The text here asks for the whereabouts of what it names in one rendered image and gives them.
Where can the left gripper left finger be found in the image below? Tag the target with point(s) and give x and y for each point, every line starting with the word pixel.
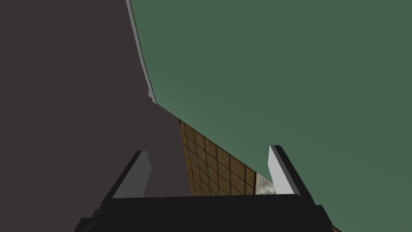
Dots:
pixel 133 180

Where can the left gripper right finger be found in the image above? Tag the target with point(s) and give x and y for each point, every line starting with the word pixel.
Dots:
pixel 281 175

